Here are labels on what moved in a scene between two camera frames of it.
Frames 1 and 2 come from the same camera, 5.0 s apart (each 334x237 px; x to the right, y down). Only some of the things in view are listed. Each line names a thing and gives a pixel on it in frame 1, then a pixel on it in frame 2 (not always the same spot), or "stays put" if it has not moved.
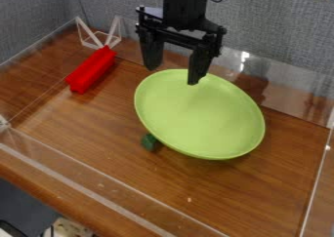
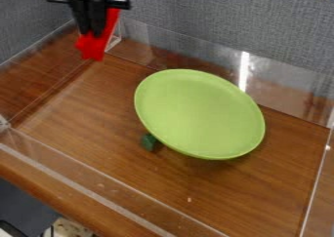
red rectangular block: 90,69 -> 90,45
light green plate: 206,120 stays put
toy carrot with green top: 150,141 stays put
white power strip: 65,227 stays put
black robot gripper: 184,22 -> 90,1
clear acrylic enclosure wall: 140,139 stays put
